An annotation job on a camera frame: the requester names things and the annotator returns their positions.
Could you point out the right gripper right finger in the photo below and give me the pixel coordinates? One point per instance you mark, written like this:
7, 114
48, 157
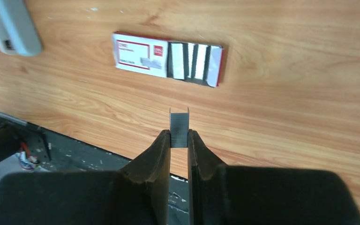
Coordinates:
222, 194

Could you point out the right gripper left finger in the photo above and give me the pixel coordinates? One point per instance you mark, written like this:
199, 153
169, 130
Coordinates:
136, 194

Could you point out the staple strip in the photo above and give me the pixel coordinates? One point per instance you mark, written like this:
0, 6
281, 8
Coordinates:
179, 126

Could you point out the red white staples box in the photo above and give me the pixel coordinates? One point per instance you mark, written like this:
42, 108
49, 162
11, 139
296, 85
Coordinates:
185, 61

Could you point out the light grey white stapler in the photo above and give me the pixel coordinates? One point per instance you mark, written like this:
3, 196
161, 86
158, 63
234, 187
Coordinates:
18, 34

